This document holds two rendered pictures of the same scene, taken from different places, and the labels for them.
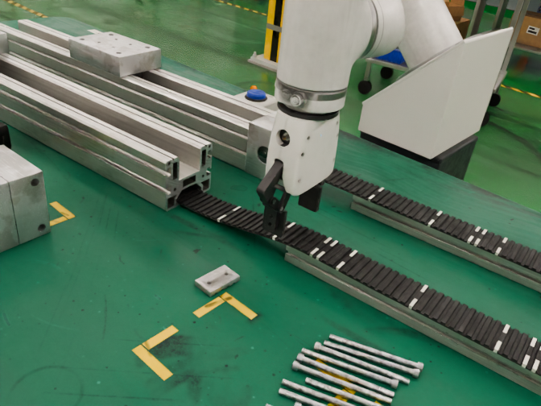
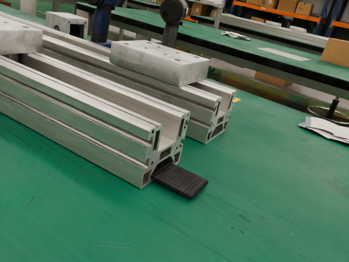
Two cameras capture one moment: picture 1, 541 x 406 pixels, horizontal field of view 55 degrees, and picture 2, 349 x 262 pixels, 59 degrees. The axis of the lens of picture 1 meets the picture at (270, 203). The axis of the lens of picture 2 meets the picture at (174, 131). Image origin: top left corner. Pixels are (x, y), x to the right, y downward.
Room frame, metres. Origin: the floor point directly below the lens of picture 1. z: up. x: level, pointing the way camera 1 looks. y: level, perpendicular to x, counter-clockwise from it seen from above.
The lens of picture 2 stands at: (1.65, 0.66, 1.01)
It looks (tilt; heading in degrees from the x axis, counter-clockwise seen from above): 24 degrees down; 174
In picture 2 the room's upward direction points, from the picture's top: 12 degrees clockwise
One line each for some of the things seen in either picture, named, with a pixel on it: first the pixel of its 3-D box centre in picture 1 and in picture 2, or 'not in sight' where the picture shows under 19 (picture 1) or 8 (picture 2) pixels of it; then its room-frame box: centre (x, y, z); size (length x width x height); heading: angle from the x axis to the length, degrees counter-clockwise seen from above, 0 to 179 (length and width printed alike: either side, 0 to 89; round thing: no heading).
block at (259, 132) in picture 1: (287, 146); not in sight; (0.84, -0.02, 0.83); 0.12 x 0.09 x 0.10; 147
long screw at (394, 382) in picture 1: (348, 366); not in sight; (0.39, -0.11, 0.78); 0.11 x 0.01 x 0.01; 72
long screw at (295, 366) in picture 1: (340, 383); not in sight; (0.37, -0.10, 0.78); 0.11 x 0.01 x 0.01; 73
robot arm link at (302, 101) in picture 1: (309, 93); not in sight; (0.59, -0.03, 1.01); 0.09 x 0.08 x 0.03; 147
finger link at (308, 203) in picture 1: (315, 184); not in sight; (0.64, -0.06, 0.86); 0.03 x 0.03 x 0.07; 57
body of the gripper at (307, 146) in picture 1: (303, 140); not in sight; (0.60, -0.03, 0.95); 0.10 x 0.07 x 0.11; 147
